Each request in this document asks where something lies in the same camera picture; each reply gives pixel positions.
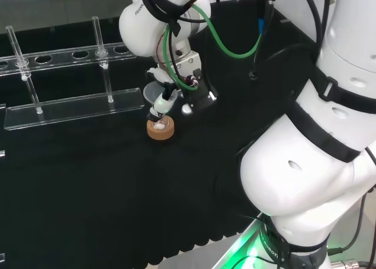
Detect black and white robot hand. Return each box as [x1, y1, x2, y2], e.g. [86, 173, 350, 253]
[146, 67, 203, 123]

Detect clear plastic funnel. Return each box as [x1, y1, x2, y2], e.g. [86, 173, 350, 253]
[143, 82, 178, 113]

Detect clear round-bottom flask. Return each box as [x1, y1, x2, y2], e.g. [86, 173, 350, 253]
[151, 116, 172, 132]

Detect clear acrylic funnel stand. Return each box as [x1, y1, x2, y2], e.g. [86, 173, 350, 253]
[0, 15, 145, 132]

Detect black bench cloth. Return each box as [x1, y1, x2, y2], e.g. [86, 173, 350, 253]
[0, 1, 321, 267]

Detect pale board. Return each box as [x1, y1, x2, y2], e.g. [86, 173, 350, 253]
[157, 216, 265, 269]

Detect cork ring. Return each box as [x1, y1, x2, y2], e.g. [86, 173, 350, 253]
[146, 117, 176, 142]

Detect green cable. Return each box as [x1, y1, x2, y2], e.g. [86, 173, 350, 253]
[163, 3, 264, 92]

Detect black cable with blue connector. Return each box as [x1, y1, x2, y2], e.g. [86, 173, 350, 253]
[249, 0, 281, 79]

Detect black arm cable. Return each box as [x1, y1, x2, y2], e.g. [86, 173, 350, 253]
[301, 0, 325, 46]

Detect black base cable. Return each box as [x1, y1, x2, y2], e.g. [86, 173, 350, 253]
[327, 189, 376, 255]

